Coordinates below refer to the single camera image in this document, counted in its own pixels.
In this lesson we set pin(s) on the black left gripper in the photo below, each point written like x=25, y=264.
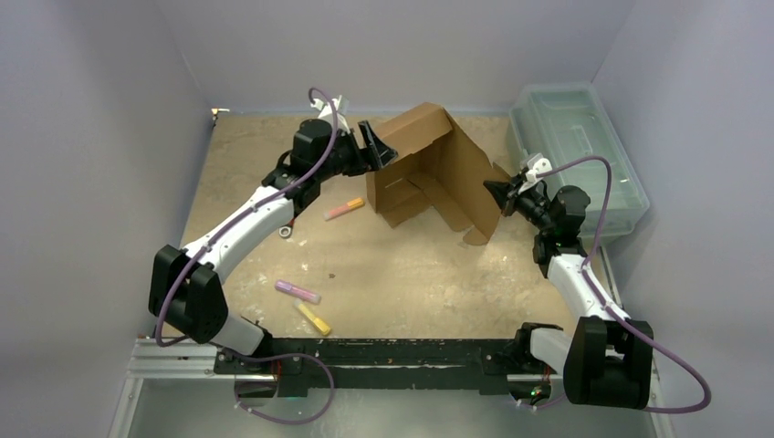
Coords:
x=372, y=157

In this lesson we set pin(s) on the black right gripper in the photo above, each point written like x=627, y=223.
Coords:
x=511, y=197

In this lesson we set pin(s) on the brown cardboard box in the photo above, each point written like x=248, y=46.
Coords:
x=438, y=166

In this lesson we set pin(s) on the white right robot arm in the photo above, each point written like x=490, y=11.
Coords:
x=601, y=363

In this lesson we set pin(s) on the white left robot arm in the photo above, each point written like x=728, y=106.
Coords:
x=186, y=288

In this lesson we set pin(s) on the orange highlighter marker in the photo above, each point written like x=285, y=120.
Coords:
x=344, y=209

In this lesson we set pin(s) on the clear plastic bin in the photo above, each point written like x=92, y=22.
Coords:
x=565, y=122

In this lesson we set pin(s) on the red adjustable wrench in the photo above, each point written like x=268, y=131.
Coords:
x=286, y=231

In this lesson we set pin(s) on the purple highlighter marker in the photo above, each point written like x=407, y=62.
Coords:
x=297, y=292

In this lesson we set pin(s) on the yellow highlighter marker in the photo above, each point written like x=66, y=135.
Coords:
x=321, y=326

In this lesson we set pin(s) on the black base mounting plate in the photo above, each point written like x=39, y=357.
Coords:
x=487, y=366

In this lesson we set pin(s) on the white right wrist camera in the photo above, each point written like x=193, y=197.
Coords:
x=533, y=166

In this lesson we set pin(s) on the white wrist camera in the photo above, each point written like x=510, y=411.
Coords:
x=533, y=166
x=332, y=112

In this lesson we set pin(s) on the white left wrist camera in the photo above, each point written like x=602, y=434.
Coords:
x=332, y=112

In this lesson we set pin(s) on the aluminium frame rail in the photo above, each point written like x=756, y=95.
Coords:
x=189, y=361

